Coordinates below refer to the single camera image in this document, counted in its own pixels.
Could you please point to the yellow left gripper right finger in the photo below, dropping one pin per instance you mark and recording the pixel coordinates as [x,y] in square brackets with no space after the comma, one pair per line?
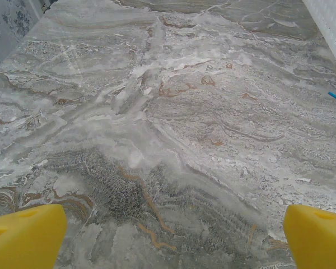
[319,241]

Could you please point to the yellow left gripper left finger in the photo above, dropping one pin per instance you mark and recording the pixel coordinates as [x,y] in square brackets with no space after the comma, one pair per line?
[25,241]

